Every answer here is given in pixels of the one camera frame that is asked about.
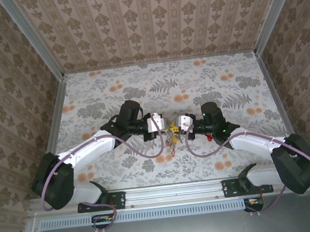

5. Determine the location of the large oblong metal keyring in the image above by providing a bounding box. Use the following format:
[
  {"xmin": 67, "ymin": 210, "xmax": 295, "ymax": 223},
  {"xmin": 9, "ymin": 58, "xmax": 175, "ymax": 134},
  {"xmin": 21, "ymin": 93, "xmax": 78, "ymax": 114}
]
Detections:
[{"xmin": 164, "ymin": 130, "xmax": 180, "ymax": 149}]

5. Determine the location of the floral patterned table sheet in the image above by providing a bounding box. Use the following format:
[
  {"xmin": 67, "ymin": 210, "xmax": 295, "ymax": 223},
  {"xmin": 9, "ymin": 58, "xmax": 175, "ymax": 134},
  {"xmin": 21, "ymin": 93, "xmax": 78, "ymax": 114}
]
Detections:
[{"xmin": 38, "ymin": 47, "xmax": 307, "ymax": 198}]

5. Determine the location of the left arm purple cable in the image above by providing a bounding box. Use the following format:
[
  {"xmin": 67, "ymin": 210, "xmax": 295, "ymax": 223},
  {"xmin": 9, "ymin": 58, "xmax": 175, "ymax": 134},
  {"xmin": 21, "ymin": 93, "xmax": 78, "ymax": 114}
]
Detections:
[{"xmin": 34, "ymin": 115, "xmax": 174, "ymax": 232}]

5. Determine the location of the aluminium corner post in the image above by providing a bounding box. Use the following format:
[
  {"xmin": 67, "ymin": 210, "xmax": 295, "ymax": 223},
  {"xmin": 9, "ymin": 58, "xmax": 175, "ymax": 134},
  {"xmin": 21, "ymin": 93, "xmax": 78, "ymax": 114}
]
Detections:
[
  {"xmin": 0, "ymin": 0, "xmax": 66, "ymax": 84},
  {"xmin": 248, "ymin": 0, "xmax": 309, "ymax": 56}
]

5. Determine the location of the aluminium rail under wallpaper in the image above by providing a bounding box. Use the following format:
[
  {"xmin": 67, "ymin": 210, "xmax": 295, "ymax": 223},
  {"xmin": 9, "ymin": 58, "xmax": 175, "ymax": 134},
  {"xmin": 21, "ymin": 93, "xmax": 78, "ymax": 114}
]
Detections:
[{"xmin": 61, "ymin": 47, "xmax": 258, "ymax": 76}]

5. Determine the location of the grey slotted cable duct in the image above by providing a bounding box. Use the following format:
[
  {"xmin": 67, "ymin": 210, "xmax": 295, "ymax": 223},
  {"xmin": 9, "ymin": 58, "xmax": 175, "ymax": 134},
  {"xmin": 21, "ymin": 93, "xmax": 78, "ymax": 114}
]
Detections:
[{"xmin": 39, "ymin": 198, "xmax": 246, "ymax": 232}]

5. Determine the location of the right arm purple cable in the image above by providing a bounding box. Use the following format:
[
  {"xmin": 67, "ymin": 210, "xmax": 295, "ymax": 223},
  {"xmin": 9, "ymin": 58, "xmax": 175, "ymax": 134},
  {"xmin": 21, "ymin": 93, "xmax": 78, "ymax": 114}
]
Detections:
[{"xmin": 184, "ymin": 112, "xmax": 310, "ymax": 223}]

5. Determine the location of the aluminium side rail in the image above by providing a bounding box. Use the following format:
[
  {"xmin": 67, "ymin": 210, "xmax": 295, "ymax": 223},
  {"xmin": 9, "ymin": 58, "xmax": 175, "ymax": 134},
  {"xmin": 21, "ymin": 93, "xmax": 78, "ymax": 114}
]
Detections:
[
  {"xmin": 39, "ymin": 74, "xmax": 75, "ymax": 157},
  {"xmin": 253, "ymin": 47, "xmax": 296, "ymax": 141}
]

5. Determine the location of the long aluminium base rail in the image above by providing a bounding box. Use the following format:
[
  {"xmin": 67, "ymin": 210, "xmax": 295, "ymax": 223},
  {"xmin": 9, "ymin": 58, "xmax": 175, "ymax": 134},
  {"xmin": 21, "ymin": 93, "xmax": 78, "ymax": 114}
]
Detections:
[{"xmin": 26, "ymin": 168, "xmax": 310, "ymax": 219}]

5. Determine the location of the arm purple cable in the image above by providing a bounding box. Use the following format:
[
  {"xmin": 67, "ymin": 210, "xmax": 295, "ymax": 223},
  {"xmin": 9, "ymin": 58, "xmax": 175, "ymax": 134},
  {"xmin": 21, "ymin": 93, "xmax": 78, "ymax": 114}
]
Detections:
[
  {"xmin": 34, "ymin": 115, "xmax": 174, "ymax": 232},
  {"xmin": 184, "ymin": 112, "xmax": 310, "ymax": 223}
]

